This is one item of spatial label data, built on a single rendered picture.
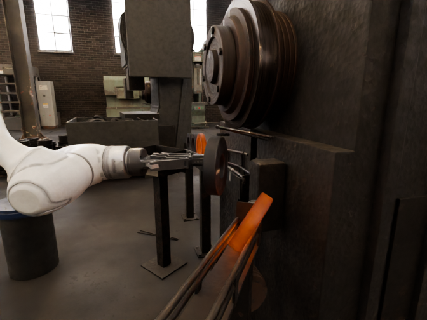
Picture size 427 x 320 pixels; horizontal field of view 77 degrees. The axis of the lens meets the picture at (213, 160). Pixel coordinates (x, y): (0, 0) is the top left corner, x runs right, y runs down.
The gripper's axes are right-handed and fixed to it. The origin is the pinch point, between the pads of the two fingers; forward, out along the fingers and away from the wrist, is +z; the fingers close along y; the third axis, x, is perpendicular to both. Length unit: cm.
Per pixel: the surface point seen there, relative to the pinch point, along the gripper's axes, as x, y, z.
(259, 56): 27.5, -16.5, 16.3
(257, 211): -9.1, 13.6, 12.2
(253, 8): 42, -22, 15
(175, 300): -12.5, 36.4, -2.0
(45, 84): 84, -805, -584
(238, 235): -14.1, 15.0, 7.9
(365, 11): 34, 0, 38
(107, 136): -21, -237, -136
